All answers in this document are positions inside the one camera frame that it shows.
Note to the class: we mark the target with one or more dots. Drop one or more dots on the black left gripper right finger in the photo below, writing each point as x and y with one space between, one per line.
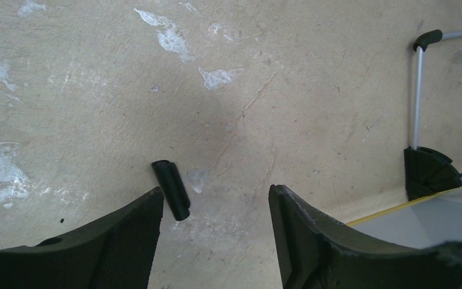
315 250

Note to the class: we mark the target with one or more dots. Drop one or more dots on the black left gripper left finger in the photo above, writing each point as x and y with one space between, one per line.
114 251

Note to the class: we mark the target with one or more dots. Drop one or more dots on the black marker cap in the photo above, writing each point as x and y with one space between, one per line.
173 188

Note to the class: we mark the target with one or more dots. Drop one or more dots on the yellow framed whiteboard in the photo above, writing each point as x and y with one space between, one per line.
420 223

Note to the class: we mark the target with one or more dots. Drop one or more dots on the black whiteboard stand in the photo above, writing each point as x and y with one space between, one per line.
427 171

